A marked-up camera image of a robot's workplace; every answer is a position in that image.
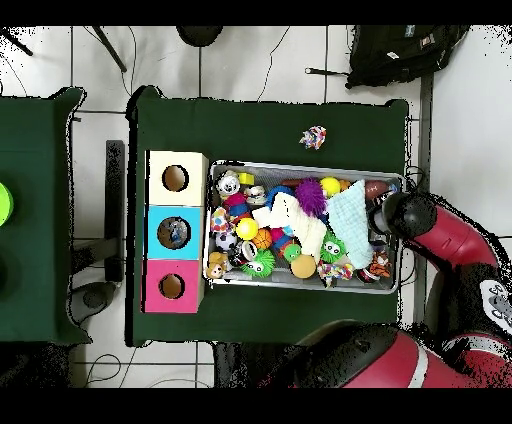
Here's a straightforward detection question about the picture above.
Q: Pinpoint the cream knitted cloth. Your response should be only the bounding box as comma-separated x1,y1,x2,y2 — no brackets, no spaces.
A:
251,191,329,259

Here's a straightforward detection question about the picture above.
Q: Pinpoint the purple spiky ball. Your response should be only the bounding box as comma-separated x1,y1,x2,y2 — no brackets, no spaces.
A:
295,177,328,219

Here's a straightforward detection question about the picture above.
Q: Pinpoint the mint green knitted cloth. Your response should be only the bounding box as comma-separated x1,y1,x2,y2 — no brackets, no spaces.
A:
325,179,376,271

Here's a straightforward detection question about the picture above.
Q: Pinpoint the colourful patchwork cloth scrap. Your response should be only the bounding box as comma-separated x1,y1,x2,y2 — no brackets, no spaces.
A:
299,125,328,151

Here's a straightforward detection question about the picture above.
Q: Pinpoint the colourful polka dot cloth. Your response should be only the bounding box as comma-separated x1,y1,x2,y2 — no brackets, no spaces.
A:
317,259,356,288

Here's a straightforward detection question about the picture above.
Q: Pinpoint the wooden box with three holes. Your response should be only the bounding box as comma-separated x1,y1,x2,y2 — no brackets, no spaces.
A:
143,150,210,315

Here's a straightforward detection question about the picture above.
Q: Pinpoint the clear mesh bin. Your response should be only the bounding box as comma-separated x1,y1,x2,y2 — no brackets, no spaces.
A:
203,159,405,296

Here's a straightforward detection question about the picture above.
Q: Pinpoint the small orange basketball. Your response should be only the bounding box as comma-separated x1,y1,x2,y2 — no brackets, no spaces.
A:
252,228,274,251

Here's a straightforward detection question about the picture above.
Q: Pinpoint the dark green table cloth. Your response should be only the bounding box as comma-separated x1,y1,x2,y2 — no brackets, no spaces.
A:
127,85,411,349
0,86,88,347

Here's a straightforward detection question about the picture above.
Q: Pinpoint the small brown football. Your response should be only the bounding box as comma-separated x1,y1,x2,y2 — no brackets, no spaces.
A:
363,180,392,203

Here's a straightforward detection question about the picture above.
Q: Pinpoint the black backpack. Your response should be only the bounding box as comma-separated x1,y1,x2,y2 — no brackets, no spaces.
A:
345,25,472,89

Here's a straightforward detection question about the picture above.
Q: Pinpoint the green round object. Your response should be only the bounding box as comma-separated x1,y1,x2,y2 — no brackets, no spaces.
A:
0,180,15,228

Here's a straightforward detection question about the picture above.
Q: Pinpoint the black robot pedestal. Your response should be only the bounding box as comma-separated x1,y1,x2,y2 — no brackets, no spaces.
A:
209,342,297,389

